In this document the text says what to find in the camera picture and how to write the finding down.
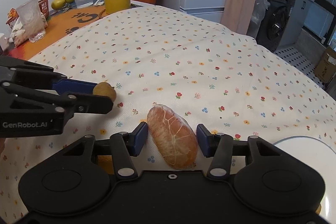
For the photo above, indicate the cardboard box on floor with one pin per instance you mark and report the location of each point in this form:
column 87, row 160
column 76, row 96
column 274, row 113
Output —
column 325, row 69

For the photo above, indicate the frosted tall glass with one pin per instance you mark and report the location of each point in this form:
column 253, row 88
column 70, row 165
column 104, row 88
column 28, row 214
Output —
column 30, row 14

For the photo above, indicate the red basket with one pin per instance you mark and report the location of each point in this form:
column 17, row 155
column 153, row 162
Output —
column 12, row 15

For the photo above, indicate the washing machine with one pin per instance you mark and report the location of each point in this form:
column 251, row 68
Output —
column 274, row 23

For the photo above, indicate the kitchen counter cabinet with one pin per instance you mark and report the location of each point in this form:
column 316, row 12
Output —
column 293, row 28

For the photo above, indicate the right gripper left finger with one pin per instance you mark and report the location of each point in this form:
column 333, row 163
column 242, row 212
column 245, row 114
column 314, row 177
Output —
column 123, row 146

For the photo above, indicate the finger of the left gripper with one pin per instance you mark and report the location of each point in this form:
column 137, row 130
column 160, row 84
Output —
column 83, row 103
column 73, row 86

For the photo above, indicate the tissue pack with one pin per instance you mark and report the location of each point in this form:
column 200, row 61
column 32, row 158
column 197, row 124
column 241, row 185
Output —
column 21, row 34

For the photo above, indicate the orange cat placemat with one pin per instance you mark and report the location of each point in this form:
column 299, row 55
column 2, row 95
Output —
column 59, row 25

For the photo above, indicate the floral white tablecloth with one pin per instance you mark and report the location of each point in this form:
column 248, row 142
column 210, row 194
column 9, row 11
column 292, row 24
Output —
column 202, row 70

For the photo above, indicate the yellow tape roll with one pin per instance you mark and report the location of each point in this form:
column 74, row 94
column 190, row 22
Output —
column 112, row 6

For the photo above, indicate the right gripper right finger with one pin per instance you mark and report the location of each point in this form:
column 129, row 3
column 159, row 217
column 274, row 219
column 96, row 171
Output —
column 219, row 148

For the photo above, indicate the white blue-rimmed plate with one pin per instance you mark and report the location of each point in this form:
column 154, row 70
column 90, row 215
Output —
column 320, row 157

